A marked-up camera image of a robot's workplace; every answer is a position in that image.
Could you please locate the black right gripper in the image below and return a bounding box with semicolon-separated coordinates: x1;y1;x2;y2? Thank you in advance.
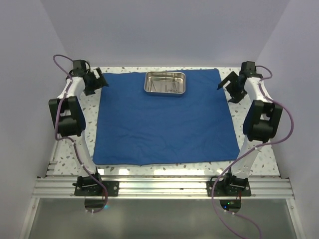
218;72;247;104

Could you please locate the blue surgical drape cloth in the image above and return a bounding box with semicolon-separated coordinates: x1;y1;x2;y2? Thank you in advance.
93;69;239;166

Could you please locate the stainless steel instrument tray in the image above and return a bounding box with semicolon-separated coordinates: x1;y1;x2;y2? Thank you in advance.
144;71;186;97

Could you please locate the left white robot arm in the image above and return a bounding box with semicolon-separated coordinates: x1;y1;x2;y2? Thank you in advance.
48;60;109;196

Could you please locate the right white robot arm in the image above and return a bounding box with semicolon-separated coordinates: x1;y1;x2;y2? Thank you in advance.
211;61;283;196

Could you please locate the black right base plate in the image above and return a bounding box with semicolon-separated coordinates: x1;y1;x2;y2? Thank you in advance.
206;173;252;197

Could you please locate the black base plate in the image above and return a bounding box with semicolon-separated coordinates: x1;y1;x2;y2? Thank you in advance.
72;181;120;197
206;173;252;197

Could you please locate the aluminium front rail frame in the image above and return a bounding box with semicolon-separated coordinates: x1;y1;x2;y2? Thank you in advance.
31;176;294;199

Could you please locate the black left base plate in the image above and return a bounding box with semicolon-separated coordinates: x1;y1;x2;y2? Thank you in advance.
72;181;120;197

